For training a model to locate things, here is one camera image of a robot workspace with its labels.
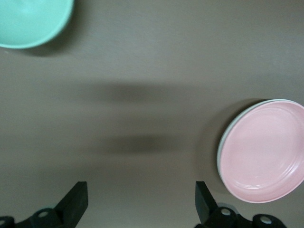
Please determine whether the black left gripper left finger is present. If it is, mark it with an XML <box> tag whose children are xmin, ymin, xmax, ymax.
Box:
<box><xmin>0</xmin><ymin>181</ymin><xmax>88</xmax><ymax>228</ymax></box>

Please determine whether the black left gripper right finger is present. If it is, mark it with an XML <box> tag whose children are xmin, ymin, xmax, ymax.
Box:
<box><xmin>195</xmin><ymin>181</ymin><xmax>288</xmax><ymax>228</ymax></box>

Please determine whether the pink shallow plate bowl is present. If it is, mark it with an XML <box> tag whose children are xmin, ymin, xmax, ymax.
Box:
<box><xmin>217</xmin><ymin>100</ymin><xmax>304</xmax><ymax>204</ymax></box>

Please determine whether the green deep bowl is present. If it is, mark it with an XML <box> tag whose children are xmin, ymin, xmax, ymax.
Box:
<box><xmin>0</xmin><ymin>0</ymin><xmax>74</xmax><ymax>49</ymax></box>

